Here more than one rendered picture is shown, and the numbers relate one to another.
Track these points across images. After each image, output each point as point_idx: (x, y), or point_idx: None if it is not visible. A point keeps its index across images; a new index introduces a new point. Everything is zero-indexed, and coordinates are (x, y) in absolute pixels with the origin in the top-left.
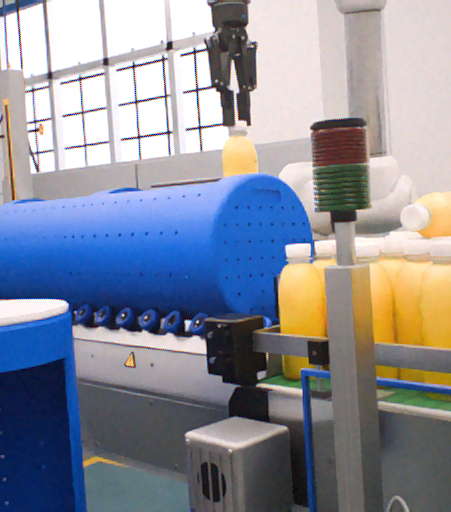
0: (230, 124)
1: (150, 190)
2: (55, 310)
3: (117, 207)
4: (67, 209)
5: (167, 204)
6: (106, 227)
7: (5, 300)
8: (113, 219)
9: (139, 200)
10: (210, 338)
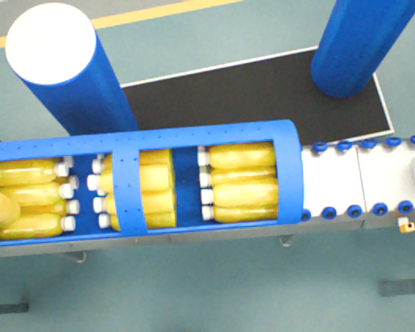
0: None
1: (50, 153)
2: (10, 64)
3: (77, 140)
4: (150, 136)
5: (16, 145)
6: (84, 135)
7: (79, 67)
8: (77, 137)
9: (54, 145)
10: None
